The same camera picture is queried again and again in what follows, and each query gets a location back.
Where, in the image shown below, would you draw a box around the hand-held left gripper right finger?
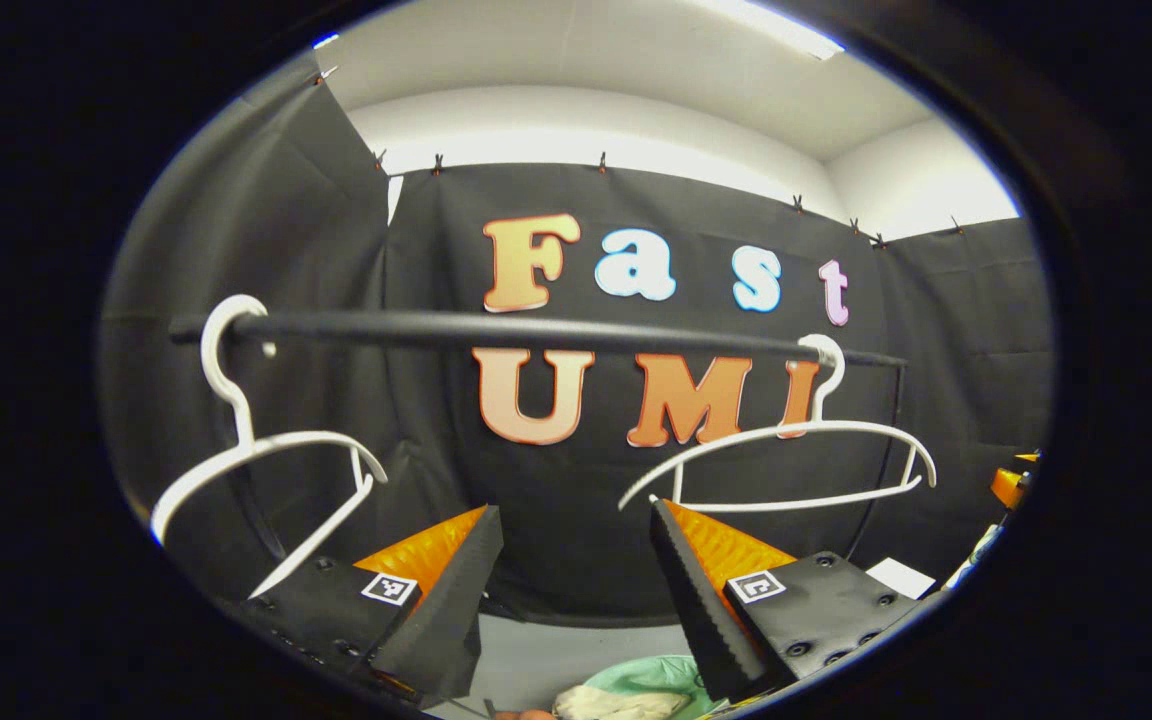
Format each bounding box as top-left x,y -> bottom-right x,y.
648,498 -> 922,706

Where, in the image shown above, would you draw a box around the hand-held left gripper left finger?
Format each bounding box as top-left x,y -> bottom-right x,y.
241,505 -> 505,706

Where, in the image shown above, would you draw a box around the cream shirt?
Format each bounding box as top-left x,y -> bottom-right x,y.
551,684 -> 692,720

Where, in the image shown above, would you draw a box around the white plastic hanger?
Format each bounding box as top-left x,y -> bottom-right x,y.
618,333 -> 939,514
150,293 -> 390,599

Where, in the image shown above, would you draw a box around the black backdrop cloth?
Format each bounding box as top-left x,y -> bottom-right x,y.
96,55 -> 1055,631

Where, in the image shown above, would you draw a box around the white board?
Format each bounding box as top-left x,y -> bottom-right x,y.
864,557 -> 939,601

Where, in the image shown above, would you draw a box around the row of backdrop clips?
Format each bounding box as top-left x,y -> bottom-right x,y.
314,65 -> 967,251

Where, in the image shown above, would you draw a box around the ceiling light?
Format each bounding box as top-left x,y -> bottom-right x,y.
696,0 -> 847,61

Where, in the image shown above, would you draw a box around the black clothes rail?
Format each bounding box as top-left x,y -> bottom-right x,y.
168,308 -> 909,561

